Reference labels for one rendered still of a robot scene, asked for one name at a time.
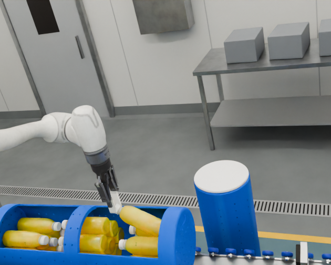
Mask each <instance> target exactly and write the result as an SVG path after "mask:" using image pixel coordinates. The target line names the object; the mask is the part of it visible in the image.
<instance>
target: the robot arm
mask: <svg viewBox="0 0 331 265"><path fill-rule="evenodd" d="M32 138H43V139H44V140H45V141H47V142H59V143H66V142H73V143H75V144H77V145H78V146H79V147H82V149H83V152H84V154H85V157H86V160H87V163H89V164H90V166H91V168H92V171H93V172H94V173H96V175H97V182H95V184H94V185H95V187H96V188H97V190H98V192H99V195H100V197H101V200H102V202H106V203H107V206H108V208H109V211H110V213H117V210H116V204H119V205H122V204H121V201H120V199H119V196H118V193H117V191H119V188H117V187H118V186H119V185H118V181H117V177H116V174H115V170H114V165H112V164H111V161H110V158H109V157H110V152H109V149H108V145H107V143H106V133H105V129H104V126H103V124H102V121H101V119H100V117H99V115H98V113H97V112H96V110H95V109H94V108H93V107H92V106H88V105H83V106H79V107H77V108H75V109H74V110H73V112H72V114H68V113H50V114H48V115H45V116H44V117H43V118H42V120H41V121H37V122H33V123H27V124H23V125H20V126H16V127H12V128H8V129H2V130H0V151H4V150H8V149H11V148H14V147H16V146H18V145H20V144H22V143H24V142H26V141H28V140H30V139H32ZM115 183H116V184H115ZM109 189H110V190H111V192H110V190H109ZM111 197H112V198H111Z"/></svg>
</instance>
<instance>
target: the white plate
mask: <svg viewBox="0 0 331 265"><path fill-rule="evenodd" d="M248 177H249V171H248V169H247V168H246V167H245V166H244V165H243V164H241V163H239V162H237V161H231V160H220V161H215V162H212V163H209V164H207V165H205V166H203V167H202V168H200V169H199V170H198V171H197V172H196V174H195V176H194V183H195V185H196V186H197V187H198V188H199V189H201V190H203V191H205V192H209V193H225V192H229V191H232V190H235V189H237V188H239V187H240V186H242V185H243V184H244V183H245V182H246V181H247V179H248Z"/></svg>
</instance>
